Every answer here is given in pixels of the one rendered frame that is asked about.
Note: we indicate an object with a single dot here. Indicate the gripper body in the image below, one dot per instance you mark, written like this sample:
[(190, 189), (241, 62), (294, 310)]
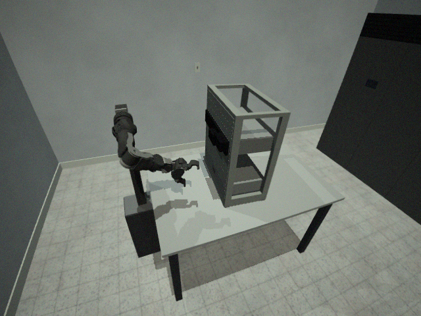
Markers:
[(176, 171)]

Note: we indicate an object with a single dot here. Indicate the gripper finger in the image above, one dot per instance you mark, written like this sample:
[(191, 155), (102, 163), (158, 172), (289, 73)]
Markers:
[(181, 180), (186, 166)]

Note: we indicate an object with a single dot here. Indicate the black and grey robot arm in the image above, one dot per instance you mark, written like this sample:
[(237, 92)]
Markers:
[(123, 121)]

